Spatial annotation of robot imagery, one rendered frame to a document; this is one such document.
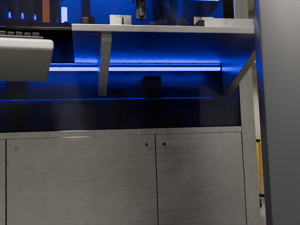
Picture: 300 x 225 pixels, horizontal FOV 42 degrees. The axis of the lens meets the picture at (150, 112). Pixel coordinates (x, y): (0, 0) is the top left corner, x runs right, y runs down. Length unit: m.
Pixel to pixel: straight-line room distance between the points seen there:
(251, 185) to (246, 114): 0.29
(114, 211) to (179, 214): 0.25
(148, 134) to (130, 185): 0.21
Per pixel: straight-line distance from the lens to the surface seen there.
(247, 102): 1.62
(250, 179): 1.62
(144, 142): 1.49
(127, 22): 1.56
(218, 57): 1.51
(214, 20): 1.23
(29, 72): 1.26
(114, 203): 1.49
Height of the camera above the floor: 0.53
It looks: 5 degrees up
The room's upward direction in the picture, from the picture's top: 2 degrees counter-clockwise
